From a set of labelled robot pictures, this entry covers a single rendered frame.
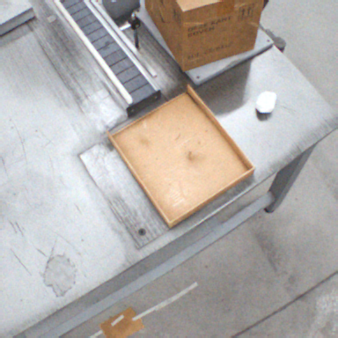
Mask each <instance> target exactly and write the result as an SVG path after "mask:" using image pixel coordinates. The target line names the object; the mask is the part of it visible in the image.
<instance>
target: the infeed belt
mask: <svg viewBox="0 0 338 338"><path fill-rule="evenodd" d="M59 2H60V3H61V4H62V6H63V7H64V9H65V10H66V11H67V12H68V14H70V16H71V17H72V19H73V21H74V22H76V25H77V26H78V27H79V29H80V30H81V31H82V32H83V34H84V35H85V37H86V38H87V40H89V41H90V43H91V44H92V45H93V47H94V48H95V50H96V51H98V54H99V55H100V56H101V57H102V60H104V62H105V63H106V64H107V67H108V68H109V69H110V70H111V71H112V72H113V73H114V75H115V76H116V78H117V79H118V80H119V81H120V82H121V85H122V86H123V88H125V89H126V91H127V92H128V94H129V97H131V98H132V103H130V104H128V102H127V101H126V102H127V104H128V105H129V107H132V106H134V105H135V104H137V103H139V102H141V101H142V100H144V99H146V98H147V97H149V96H151V95H152V94H153V93H155V92H156V91H155V89H154V88H153V87H152V85H151V83H150V82H149V81H148V80H147V78H146V77H145V76H144V75H143V74H142V73H141V71H140V70H139V69H138V68H137V67H136V65H135V64H134V63H133V62H132V61H131V58H129V56H128V55H127V54H125V52H124V50H123V49H122V48H121V46H120V45H118V42H117V41H115V39H114V38H113V36H112V35H111V34H109V32H108V30H107V29H106V28H105V27H104V25H102V24H101V23H100V21H99V19H98V18H96V16H95V15H94V14H93V13H92V11H91V10H90V9H89V7H88V6H87V5H86V3H85V2H84V1H83V0H59Z"/></svg>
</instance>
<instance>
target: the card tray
mask: <svg viewBox="0 0 338 338"><path fill-rule="evenodd" d="M107 136H108V138H109V139H110V141H111V143H112V145H113V146H114V148H115V149H116V150H117V152H118V153H119V155H120V156H121V158H122V159H123V161H124V162H125V163H126V166H127V167H128V169H129V170H130V171H131V172H132V174H133V175H134V177H135V178H136V180H137V182H138V183H139V185H140V186H141V187H142V189H143V191H144V192H145V193H146V194H147V196H148V197H149V199H150V200H151V202H152V203H153V205H154V206H155V208H156V209H157V211H158V212H159V213H160V215H161V216H162V218H164V220H165V221H166V223H167V224H168V226H169V227H170V228H171V227H173V226H174V225H176V224H177V223H178V222H180V221H182V220H183V219H185V218H186V217H188V216H190V215H191V214H193V213H194V212H196V211H197V210H199V209H201V208H203V207H205V206H206V205H208V204H209V203H211V202H212V201H214V200H215V199H217V198H218V197H219V196H220V195H222V194H224V193H225V192H227V191H228V190H230V189H232V188H233V187H235V186H236V185H237V184H239V183H240V182H241V181H242V180H244V179H246V178H248V177H249V176H250V175H251V174H253V173H254V170H255V167H256V166H255V165H253V163H252V162H251V161H250V160H249V158H248V156H247V155H246V154H245V152H243V151H242V149H241V148H240V147H239V145H238V144H237V143H236V142H235V140H234V139H233V138H232V137H231V134H230V133H228V131H227V130H226V129H225V128H224V126H223V125H222V124H221V122H220V121H219V120H218V119H217V117H216V116H215V115H214V114H213V113H212V112H211V111H210V109H209V108H208V107H206V105H205V104H204V103H203V102H202V100H201V99H200V98H199V96H198V95H197V94H196V93H195V91H194V90H193V88H192V87H191V86H190V85H189V84H188V85H187V91H186V92H184V93H182V94H181V95H180V96H178V97H176V98H175V99H172V100H171V101H170V102H166V103H165V104H164V105H162V106H160V107H158V108H156V109H155V110H153V111H151V112H149V113H148V114H146V115H144V116H143V117H141V118H139V119H138V120H137V121H134V122H133V123H131V124H129V125H128V126H127V127H125V128H123V129H121V130H119V131H117V132H116V133H114V134H112V135H110V134H109V132H108V131H107Z"/></svg>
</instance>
